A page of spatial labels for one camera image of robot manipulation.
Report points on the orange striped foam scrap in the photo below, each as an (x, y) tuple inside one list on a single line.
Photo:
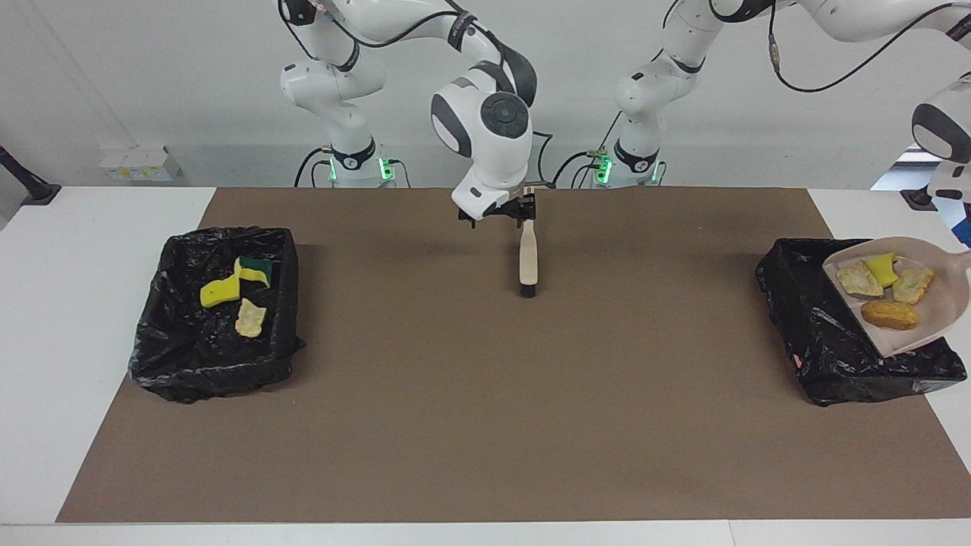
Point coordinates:
[(912, 285)]

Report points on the black stand foot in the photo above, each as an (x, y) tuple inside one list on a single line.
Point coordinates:
[(922, 199), (34, 189)]

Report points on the large white wall box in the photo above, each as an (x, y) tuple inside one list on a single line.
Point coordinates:
[(152, 163)]

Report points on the yellow green sponge piece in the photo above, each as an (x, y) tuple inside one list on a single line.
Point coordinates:
[(254, 267), (218, 293)]

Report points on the pale foam scrap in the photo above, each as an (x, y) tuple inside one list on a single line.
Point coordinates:
[(859, 280), (249, 318)]

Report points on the brown potato shaped scrap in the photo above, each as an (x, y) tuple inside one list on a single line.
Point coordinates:
[(889, 314)]

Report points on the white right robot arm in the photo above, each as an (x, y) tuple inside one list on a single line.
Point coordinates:
[(493, 144)]

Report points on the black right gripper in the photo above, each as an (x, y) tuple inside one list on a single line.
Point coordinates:
[(501, 210)]

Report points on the black bag bin pink mark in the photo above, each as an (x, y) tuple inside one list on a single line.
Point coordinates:
[(819, 334)]

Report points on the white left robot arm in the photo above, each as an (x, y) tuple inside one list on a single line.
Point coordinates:
[(645, 98)]

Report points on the large brown table mat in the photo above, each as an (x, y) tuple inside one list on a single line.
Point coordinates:
[(485, 440)]

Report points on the small yellow sponge wedge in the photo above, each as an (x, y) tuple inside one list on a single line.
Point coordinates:
[(880, 268)]

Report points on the beige hand brush black bristles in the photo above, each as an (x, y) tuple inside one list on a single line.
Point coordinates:
[(528, 262)]

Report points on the beige plastic dustpan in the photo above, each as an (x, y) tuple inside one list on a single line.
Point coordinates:
[(941, 311)]

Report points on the black bag lined bin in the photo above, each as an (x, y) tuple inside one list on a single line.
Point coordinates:
[(190, 356)]

